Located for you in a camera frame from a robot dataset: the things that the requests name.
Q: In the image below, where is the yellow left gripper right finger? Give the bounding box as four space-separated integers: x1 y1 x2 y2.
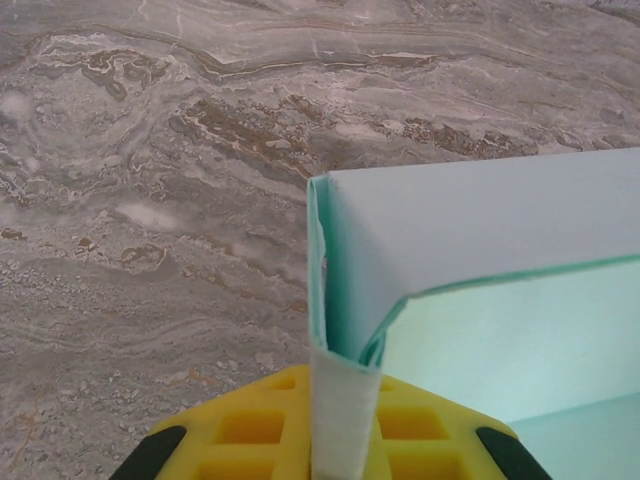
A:
360 376 552 480

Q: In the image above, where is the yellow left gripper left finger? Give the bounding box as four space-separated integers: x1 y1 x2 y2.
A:
112 363 321 480

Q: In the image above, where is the teal paper box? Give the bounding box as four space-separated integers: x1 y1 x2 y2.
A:
305 147 640 480

